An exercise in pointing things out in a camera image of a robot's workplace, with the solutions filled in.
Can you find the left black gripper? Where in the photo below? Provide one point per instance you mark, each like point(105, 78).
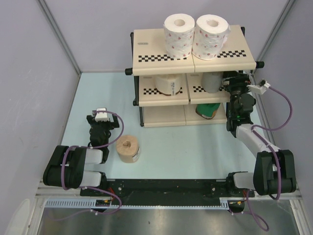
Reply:
point(113, 124)

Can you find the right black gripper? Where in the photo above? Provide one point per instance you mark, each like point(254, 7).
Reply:
point(236, 80)

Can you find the grey paper towel roll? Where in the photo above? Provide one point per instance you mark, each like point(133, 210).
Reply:
point(212, 81)

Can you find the green paper towel roll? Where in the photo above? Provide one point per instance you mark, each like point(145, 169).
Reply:
point(208, 110)

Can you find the white pinkish paper roll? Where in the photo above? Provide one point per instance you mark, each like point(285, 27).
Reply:
point(211, 33)

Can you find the cream paper roll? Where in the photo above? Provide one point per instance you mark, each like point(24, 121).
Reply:
point(168, 84)

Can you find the white dotted paper roll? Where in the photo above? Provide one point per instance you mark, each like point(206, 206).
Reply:
point(179, 35)

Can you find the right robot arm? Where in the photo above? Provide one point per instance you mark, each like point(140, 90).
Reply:
point(274, 171)

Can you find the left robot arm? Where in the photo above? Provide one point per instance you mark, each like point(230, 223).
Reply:
point(66, 167)

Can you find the beige three-tier shelf rack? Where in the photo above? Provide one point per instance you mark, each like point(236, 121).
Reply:
point(150, 59)

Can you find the brown wrapped paper roll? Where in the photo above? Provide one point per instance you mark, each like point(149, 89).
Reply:
point(128, 149)

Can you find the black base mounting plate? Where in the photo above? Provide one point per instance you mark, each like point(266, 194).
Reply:
point(206, 187)

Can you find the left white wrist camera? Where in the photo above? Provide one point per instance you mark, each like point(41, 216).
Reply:
point(100, 114)

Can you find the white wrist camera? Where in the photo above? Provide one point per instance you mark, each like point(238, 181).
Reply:
point(100, 114)
point(260, 88)

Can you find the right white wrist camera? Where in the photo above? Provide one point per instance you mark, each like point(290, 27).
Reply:
point(260, 88)

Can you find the slotted cable duct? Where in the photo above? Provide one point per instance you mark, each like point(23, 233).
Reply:
point(216, 204)

